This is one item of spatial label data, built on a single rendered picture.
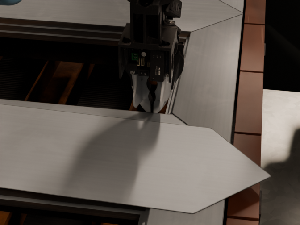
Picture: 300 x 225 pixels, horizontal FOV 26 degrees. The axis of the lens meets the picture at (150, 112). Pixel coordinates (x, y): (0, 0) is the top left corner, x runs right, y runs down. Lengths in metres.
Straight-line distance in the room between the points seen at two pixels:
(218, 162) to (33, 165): 0.25
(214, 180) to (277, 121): 0.44
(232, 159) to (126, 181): 0.15
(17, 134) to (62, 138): 0.07
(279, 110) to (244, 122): 0.30
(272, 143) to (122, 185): 0.44
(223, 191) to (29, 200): 0.25
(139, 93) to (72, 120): 0.11
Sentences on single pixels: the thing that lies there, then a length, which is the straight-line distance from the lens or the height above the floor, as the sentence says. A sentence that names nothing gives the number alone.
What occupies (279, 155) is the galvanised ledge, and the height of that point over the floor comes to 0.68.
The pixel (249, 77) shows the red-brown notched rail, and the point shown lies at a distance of 1.11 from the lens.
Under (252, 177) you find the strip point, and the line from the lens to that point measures 0.86.
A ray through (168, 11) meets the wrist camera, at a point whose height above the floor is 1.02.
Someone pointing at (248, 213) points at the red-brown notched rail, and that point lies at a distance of 0.84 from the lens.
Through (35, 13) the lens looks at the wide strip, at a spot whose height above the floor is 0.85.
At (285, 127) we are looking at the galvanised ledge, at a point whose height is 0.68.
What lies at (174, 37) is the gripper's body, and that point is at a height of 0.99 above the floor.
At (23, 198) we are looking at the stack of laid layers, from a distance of 0.87.
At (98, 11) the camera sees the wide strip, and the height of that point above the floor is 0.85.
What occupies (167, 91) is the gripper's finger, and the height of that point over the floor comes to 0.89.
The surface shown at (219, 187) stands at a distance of 0.84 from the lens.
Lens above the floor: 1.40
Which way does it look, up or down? 35 degrees down
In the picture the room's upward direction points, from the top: straight up
